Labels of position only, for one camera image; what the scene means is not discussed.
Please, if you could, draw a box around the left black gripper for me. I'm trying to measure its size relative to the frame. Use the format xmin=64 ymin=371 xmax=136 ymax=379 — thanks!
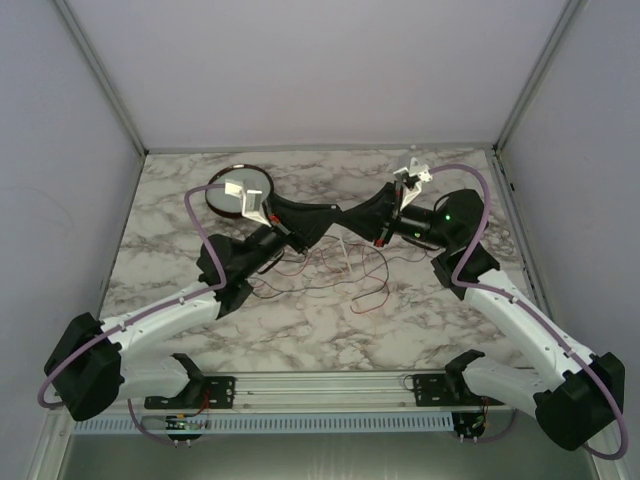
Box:
xmin=238 ymin=193 xmax=344 ymax=279

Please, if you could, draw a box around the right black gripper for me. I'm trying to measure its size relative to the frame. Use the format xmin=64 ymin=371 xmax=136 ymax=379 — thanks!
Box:
xmin=335 ymin=180 xmax=452 ymax=250

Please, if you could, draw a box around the red wire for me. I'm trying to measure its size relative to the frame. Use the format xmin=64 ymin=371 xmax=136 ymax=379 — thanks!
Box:
xmin=249 ymin=239 xmax=391 ymax=315

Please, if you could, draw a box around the white wire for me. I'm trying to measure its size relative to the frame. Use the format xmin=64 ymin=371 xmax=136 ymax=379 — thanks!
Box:
xmin=309 ymin=239 xmax=366 ymax=286

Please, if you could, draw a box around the purple wire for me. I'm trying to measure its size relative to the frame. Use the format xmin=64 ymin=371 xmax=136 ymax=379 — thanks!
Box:
xmin=299 ymin=244 xmax=436 ymax=291

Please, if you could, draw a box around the yellow wire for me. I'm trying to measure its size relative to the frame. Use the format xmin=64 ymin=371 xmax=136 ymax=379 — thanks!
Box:
xmin=239 ymin=259 xmax=396 ymax=369

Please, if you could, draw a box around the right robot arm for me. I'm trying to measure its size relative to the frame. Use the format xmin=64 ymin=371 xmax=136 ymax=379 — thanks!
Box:
xmin=339 ymin=184 xmax=629 ymax=460

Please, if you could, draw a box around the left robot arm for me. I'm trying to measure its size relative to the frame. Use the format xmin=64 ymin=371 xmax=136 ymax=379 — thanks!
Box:
xmin=37 ymin=191 xmax=342 ymax=421

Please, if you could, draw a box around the round brown rimmed plate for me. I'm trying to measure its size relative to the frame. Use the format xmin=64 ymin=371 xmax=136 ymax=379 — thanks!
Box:
xmin=205 ymin=164 xmax=274 ymax=219

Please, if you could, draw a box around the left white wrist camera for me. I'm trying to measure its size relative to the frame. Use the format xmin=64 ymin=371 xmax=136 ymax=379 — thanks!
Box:
xmin=224 ymin=179 xmax=271 ymax=226

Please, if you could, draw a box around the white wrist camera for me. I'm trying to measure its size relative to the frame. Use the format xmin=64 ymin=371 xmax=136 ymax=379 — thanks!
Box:
xmin=393 ymin=154 xmax=433 ymax=210
xmin=224 ymin=179 xmax=271 ymax=226

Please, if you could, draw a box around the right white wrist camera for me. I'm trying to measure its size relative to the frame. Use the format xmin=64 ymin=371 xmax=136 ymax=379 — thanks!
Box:
xmin=393 ymin=154 xmax=433 ymax=210

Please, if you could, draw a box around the aluminium front rail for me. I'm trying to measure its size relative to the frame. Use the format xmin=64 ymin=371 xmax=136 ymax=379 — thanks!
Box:
xmin=47 ymin=369 xmax=601 ymax=416

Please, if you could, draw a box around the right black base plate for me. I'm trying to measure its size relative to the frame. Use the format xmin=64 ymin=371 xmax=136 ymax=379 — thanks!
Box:
xmin=401 ymin=372 xmax=501 ymax=407

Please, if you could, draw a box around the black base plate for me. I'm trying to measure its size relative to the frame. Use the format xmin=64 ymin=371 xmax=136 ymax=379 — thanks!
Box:
xmin=144 ymin=375 xmax=236 ymax=410
xmin=401 ymin=372 xmax=501 ymax=407

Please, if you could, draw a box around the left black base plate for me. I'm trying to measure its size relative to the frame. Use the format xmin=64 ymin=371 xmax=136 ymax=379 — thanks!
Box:
xmin=144 ymin=375 xmax=236 ymax=410

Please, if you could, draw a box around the left aluminium corner post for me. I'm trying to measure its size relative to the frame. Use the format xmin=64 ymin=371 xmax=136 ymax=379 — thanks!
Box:
xmin=51 ymin=0 xmax=148 ymax=158

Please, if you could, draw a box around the aluminium corner post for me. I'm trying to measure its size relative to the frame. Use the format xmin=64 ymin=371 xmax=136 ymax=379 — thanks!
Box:
xmin=51 ymin=0 xmax=148 ymax=158
xmin=493 ymin=0 xmax=588 ymax=156

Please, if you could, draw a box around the grey slotted cable duct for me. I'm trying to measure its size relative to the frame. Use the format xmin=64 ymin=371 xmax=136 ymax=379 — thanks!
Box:
xmin=74 ymin=412 xmax=454 ymax=436

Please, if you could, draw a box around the right aluminium corner post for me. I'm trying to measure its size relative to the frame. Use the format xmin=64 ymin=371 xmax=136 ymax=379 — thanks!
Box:
xmin=493 ymin=0 xmax=588 ymax=156

